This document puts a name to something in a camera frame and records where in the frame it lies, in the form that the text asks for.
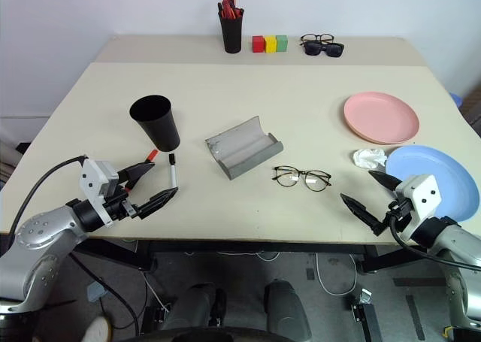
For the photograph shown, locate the dark rounded shape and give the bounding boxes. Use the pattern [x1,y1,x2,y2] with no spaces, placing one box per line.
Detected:
[264,280,313,342]
[171,281,227,331]

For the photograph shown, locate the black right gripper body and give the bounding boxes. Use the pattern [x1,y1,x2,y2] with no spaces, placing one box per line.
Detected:
[383,197,415,229]

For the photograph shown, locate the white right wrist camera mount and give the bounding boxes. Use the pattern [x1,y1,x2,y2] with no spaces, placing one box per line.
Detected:
[390,174,440,244]

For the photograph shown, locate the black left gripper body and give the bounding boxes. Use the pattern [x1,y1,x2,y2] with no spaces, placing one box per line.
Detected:
[103,186,146,221]

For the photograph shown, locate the white marker with black cap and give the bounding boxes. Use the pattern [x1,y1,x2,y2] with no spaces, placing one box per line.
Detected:
[168,153,179,189]

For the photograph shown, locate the grey glasses case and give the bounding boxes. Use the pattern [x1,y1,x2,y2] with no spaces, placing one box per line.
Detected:
[204,115,284,180]

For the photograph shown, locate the black table frame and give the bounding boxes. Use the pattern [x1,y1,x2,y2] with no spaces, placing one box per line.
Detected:
[71,239,429,276]

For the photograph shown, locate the white floor cable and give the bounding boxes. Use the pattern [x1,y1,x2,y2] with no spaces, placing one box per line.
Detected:
[314,252,358,296]

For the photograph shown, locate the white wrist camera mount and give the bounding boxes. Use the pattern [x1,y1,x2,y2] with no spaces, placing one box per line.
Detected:
[79,157,119,229]
[390,174,440,244]

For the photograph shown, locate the brown box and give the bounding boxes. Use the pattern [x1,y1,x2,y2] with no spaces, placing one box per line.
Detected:
[460,86,481,136]

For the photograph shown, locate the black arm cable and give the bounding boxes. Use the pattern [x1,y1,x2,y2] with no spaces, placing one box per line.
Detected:
[8,155,88,241]
[389,213,481,271]

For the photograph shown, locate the pink plate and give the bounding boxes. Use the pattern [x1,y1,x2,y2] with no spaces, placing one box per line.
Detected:
[343,91,420,145]

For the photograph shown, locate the white shoe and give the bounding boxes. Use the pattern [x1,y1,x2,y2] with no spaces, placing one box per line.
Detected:
[81,315,113,342]

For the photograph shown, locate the black sunglasses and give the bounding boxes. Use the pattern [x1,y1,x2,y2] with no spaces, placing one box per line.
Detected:
[302,41,345,59]

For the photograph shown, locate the red capped marker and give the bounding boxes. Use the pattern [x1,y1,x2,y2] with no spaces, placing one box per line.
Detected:
[125,149,159,191]

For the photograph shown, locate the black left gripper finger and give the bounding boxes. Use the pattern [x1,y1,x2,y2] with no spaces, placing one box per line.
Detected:
[137,186,180,219]
[117,162,156,191]

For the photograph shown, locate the wide black plastic cup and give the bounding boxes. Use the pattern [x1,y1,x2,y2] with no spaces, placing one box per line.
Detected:
[129,95,182,153]

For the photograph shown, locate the crumpled white tissue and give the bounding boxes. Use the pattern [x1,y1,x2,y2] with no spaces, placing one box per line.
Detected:
[352,148,388,170]

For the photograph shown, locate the tall black pen holder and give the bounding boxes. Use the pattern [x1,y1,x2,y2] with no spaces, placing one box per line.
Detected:
[219,13,244,54]

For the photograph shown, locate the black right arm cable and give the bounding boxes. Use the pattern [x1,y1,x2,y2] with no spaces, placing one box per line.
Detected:
[389,213,481,271]

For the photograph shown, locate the black metal floor bracket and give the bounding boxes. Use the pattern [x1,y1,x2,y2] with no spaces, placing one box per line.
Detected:
[350,288,385,342]

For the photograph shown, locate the small blue floor object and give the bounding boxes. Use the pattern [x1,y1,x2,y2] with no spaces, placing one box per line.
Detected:
[86,283,107,303]

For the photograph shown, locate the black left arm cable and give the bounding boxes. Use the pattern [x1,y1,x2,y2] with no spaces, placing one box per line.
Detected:
[8,155,88,241]

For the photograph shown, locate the black frame clear glasses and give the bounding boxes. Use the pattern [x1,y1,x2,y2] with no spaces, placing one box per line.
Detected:
[299,33,335,46]

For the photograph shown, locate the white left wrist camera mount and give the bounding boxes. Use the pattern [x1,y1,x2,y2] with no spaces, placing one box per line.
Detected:
[79,157,119,229]

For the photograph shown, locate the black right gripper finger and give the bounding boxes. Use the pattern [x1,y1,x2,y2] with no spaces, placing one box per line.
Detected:
[368,170,401,192]
[340,192,388,237]

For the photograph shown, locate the thin metal frame glasses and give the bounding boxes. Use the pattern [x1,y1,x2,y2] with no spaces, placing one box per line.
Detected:
[272,165,332,192]

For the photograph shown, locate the blue plate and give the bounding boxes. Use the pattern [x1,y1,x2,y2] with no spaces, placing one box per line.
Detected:
[386,144,480,222]

